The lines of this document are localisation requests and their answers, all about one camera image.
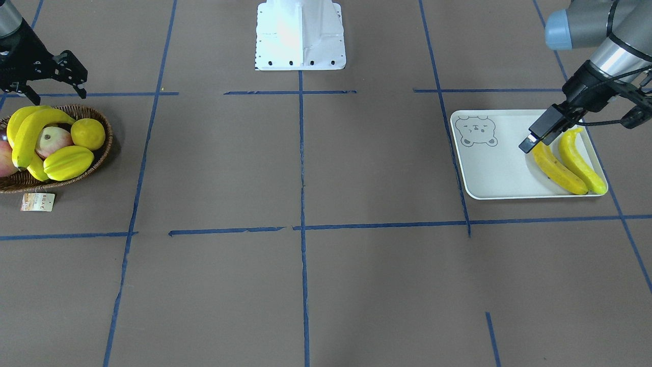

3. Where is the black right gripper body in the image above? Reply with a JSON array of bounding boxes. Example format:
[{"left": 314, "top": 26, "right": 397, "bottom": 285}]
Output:
[{"left": 1, "top": 23, "right": 88, "bottom": 94}]

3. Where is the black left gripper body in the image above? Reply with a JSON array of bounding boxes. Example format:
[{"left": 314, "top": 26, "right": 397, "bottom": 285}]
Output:
[{"left": 557, "top": 61, "right": 651, "bottom": 128}]

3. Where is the yellow banana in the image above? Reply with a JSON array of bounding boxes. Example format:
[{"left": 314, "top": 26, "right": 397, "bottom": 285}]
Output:
[
  {"left": 531, "top": 142, "right": 589, "bottom": 195},
  {"left": 7, "top": 106, "right": 60, "bottom": 181},
  {"left": 7, "top": 106, "right": 75, "bottom": 171}
]

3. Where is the yellow-green banana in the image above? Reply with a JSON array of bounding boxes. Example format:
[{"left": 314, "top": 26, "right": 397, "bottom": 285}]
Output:
[{"left": 557, "top": 127, "right": 608, "bottom": 195}]

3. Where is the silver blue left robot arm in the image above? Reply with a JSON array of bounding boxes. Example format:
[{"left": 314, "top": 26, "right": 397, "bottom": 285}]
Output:
[{"left": 519, "top": 1, "right": 651, "bottom": 153}]

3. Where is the brown wicker basket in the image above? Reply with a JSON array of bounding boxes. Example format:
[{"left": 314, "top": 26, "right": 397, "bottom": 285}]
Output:
[{"left": 1, "top": 104, "right": 114, "bottom": 194}]

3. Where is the white paper basket tag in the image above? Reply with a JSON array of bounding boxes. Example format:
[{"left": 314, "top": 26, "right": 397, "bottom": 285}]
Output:
[{"left": 20, "top": 193, "right": 56, "bottom": 212}]

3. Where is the white bear print tray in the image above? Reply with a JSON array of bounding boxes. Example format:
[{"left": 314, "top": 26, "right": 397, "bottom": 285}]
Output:
[{"left": 450, "top": 110, "right": 609, "bottom": 200}]

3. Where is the yellow lemon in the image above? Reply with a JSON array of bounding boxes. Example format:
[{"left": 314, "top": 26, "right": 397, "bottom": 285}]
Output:
[{"left": 70, "top": 118, "right": 106, "bottom": 151}]

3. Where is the pink peach fruit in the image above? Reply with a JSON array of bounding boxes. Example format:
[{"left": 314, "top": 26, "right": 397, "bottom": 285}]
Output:
[{"left": 35, "top": 127, "right": 74, "bottom": 159}]

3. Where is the yellow star fruit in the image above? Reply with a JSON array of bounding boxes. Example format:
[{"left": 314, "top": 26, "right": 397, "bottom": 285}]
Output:
[{"left": 44, "top": 145, "right": 95, "bottom": 181}]

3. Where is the red apple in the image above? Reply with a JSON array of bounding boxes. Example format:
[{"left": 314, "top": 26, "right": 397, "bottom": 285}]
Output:
[{"left": 0, "top": 140, "right": 19, "bottom": 177}]

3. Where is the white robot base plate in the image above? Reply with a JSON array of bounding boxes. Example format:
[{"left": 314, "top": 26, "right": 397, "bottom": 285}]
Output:
[{"left": 255, "top": 1, "right": 347, "bottom": 70}]

